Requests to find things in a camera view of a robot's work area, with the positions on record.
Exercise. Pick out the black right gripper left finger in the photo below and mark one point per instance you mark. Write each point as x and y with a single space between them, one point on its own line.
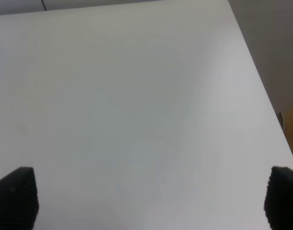
19 203

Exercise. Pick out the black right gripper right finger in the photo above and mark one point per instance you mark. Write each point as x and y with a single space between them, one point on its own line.
278 204

